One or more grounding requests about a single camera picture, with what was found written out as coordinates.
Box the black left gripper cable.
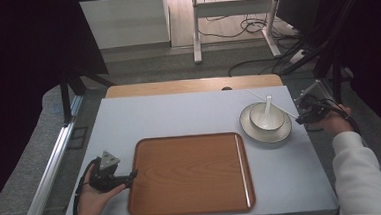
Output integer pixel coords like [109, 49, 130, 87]
[68, 157, 105, 215]

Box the person's right hand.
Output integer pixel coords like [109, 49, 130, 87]
[312, 103, 354, 138]

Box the brown wooden tray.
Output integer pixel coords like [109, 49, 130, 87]
[123, 131, 258, 215]

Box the white cabinet panel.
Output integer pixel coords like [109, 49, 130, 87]
[79, 0, 173, 52]

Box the white ceramic bowl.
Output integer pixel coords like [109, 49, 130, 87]
[248, 101, 286, 133]

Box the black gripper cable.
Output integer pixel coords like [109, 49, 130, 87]
[311, 95, 361, 138]
[68, 157, 105, 215]

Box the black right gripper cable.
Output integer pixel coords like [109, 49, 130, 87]
[311, 95, 361, 138]

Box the black floor cable bundle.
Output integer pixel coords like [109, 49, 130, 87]
[196, 11, 299, 45]

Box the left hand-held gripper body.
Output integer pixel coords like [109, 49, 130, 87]
[87, 150, 128, 194]

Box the white ceramic spoon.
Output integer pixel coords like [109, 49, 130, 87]
[259, 94, 275, 125]

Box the white cover board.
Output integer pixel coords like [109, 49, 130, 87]
[55, 83, 340, 215]

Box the white metal desk frame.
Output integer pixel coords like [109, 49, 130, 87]
[190, 0, 288, 65]

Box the black looped floor cable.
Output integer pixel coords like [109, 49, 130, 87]
[303, 121, 325, 134]

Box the white power strip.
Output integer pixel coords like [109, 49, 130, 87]
[288, 48, 308, 65]

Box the white ceramic plate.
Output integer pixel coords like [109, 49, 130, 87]
[237, 100, 294, 147]

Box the long black floor cable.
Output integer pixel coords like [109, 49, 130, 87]
[226, 48, 306, 78]

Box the person's left hand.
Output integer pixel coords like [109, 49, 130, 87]
[72, 163, 129, 215]

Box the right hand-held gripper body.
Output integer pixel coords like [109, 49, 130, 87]
[292, 78, 332, 125]

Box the black metal stand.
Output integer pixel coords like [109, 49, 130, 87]
[275, 0, 375, 113]
[57, 67, 117, 126]

